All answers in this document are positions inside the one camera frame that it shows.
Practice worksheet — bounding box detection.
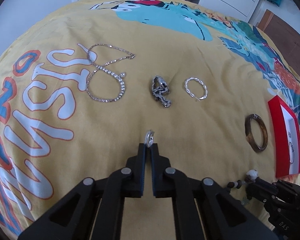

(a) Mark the dark brown bangle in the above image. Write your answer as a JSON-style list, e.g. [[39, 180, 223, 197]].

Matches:
[[244, 114, 269, 153]]

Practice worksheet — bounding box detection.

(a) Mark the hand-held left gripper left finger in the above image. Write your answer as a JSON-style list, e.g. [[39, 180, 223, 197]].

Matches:
[[18, 143, 147, 240]]

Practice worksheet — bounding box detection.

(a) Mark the wooden headboard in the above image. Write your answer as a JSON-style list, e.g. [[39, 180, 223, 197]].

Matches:
[[257, 9, 300, 49]]

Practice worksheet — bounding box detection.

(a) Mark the beaded bracelet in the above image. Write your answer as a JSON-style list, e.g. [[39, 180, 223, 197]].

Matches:
[[226, 169, 259, 205]]

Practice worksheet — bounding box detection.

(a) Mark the red jewelry box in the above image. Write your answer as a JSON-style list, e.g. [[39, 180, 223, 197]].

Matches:
[[267, 96, 300, 178]]

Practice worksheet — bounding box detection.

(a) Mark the thin metal bangle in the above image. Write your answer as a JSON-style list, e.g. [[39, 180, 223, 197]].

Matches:
[[288, 141, 297, 165]]

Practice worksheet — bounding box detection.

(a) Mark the silver twisted hoop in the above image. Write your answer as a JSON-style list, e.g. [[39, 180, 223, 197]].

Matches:
[[184, 78, 208, 102]]

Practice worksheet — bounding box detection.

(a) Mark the yellow printed blanket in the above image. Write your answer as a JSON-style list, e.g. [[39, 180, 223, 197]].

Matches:
[[0, 0, 300, 240]]

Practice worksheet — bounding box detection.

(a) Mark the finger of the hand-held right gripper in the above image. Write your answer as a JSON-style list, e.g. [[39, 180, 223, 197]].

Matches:
[[272, 179, 300, 198], [245, 177, 278, 202]]

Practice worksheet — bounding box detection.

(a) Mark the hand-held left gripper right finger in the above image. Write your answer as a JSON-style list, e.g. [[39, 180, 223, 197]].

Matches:
[[150, 144, 278, 240]]

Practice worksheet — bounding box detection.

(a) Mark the thin silver chain necklace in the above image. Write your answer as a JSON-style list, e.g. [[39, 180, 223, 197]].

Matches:
[[86, 44, 136, 80]]

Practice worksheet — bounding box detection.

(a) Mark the rhinestone bracelet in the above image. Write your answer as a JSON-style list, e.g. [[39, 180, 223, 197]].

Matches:
[[86, 64, 127, 103]]

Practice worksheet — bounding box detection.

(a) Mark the silver chain link bracelet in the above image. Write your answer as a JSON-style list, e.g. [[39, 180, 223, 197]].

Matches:
[[149, 75, 172, 108]]

